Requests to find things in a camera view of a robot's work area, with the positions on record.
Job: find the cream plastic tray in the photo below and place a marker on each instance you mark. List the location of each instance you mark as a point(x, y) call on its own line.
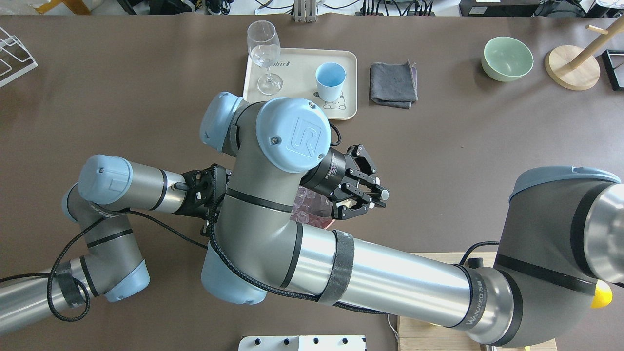
point(297, 68)

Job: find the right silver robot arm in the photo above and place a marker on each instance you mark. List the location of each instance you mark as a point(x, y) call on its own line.
point(561, 236)

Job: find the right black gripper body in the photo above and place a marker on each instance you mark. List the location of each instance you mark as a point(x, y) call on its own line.
point(329, 173)

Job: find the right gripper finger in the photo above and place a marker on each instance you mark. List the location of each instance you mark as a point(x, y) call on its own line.
point(356, 203)

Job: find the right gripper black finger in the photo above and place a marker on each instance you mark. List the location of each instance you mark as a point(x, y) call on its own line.
point(369, 189)

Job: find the pale green bowl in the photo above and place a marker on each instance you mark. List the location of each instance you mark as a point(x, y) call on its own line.
point(506, 59)

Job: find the light blue plastic cup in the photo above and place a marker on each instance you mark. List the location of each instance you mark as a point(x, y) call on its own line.
point(330, 77)

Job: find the folded grey cloth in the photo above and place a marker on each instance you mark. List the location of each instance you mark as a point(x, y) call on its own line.
point(393, 85)

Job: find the white wire cup rack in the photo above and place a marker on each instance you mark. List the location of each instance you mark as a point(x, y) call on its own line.
point(15, 58)

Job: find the lower whole yellow lemon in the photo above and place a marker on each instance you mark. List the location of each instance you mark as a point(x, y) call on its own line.
point(603, 295)

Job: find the wooden cup tree stand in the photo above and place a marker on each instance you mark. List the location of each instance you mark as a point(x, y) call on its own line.
point(575, 67)

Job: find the black framed glass tray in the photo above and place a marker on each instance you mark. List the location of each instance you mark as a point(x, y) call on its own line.
point(613, 63)

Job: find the clear wine glass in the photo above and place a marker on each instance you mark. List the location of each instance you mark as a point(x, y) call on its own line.
point(264, 51)

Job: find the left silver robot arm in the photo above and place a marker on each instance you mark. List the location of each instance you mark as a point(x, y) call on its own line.
point(104, 259)

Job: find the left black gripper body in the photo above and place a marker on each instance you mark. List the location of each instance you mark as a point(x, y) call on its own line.
point(210, 201)

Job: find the bamboo cutting board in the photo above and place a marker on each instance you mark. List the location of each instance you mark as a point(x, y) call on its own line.
point(415, 335)

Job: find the pink bowl of ice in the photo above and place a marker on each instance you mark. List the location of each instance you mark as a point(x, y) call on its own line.
point(312, 208)

